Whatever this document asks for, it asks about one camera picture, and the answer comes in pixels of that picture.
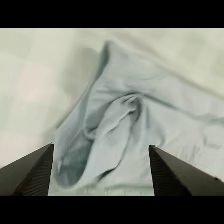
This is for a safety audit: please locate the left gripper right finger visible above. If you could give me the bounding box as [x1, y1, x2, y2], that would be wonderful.
[148, 144, 224, 197]

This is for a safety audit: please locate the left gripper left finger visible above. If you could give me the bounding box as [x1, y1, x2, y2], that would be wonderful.
[0, 142, 55, 197]

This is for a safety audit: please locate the light blue shirt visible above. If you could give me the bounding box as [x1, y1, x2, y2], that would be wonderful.
[48, 40, 224, 197]

